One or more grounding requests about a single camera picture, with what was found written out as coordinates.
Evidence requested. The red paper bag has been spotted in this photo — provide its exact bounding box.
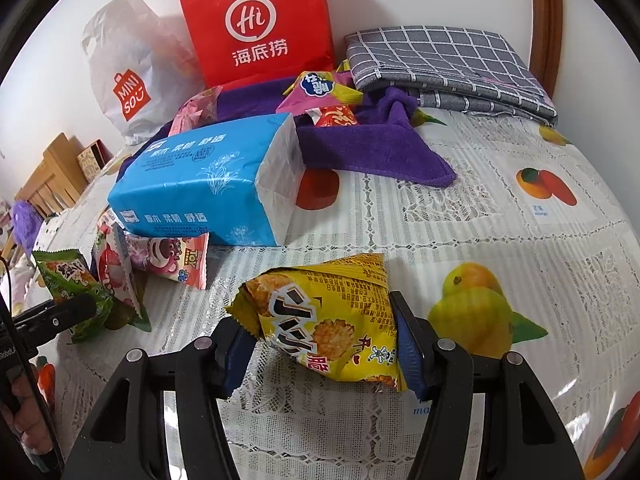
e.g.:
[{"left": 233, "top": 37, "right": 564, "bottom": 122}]
[{"left": 177, "top": 0, "right": 337, "bottom": 93}]

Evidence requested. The blue tissue pack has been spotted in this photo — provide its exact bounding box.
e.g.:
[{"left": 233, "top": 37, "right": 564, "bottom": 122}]
[{"left": 107, "top": 112, "right": 306, "bottom": 247}]

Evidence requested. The pale pink snack packet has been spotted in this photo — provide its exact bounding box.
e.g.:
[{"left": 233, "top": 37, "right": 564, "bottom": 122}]
[{"left": 171, "top": 110, "right": 201, "bottom": 137}]

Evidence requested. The purple fluffy cloth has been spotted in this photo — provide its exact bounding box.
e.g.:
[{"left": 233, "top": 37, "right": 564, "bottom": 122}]
[{"left": 10, "top": 200, "right": 43, "bottom": 246}]

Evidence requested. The strawberry print snack packet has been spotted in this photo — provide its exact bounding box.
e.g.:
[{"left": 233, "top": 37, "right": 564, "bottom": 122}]
[{"left": 91, "top": 207, "right": 152, "bottom": 333}]

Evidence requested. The grey checked folded cloth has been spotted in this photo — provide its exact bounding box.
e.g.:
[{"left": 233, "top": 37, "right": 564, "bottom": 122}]
[{"left": 344, "top": 25, "right": 559, "bottom": 128}]

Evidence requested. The red snack packet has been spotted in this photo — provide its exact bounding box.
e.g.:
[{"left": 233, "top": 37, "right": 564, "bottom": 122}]
[{"left": 311, "top": 102, "right": 362, "bottom": 132}]

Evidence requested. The wooden door frame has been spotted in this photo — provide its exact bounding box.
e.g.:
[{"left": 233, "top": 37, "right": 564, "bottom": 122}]
[{"left": 529, "top": 0, "right": 565, "bottom": 103}]

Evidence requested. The pink bear snack packet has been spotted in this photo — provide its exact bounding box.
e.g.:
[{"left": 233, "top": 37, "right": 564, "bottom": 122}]
[{"left": 122, "top": 232, "right": 211, "bottom": 291}]

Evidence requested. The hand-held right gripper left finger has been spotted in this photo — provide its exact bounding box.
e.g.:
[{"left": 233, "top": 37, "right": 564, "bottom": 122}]
[{"left": 60, "top": 317, "right": 261, "bottom": 480}]

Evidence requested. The brown patterned box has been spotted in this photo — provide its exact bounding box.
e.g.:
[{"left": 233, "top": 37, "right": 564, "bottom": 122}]
[{"left": 76, "top": 141, "right": 108, "bottom": 182}]

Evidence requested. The pink yellow snack packet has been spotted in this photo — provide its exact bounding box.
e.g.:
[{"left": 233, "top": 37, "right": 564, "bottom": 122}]
[{"left": 276, "top": 71, "right": 365, "bottom": 113}]

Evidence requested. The white plastic shopping bag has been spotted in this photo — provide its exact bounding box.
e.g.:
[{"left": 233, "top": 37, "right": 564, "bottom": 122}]
[{"left": 81, "top": 0, "right": 203, "bottom": 147}]

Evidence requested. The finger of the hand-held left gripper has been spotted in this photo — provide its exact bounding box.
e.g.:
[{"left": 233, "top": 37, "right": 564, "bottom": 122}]
[{"left": 12, "top": 294, "right": 97, "bottom": 335}]

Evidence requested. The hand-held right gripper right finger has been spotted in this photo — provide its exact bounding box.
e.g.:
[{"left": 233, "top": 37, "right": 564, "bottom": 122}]
[{"left": 389, "top": 290, "right": 586, "bottom": 480}]

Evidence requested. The purple towel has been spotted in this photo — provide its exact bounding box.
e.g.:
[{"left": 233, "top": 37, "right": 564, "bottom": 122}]
[{"left": 117, "top": 77, "right": 458, "bottom": 188}]

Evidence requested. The green snack packet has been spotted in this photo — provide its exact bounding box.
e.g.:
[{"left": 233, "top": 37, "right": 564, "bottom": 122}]
[{"left": 31, "top": 249, "right": 117, "bottom": 345}]

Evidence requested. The person's left hand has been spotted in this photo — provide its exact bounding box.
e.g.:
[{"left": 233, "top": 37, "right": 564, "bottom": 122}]
[{"left": 10, "top": 375, "right": 53, "bottom": 453}]

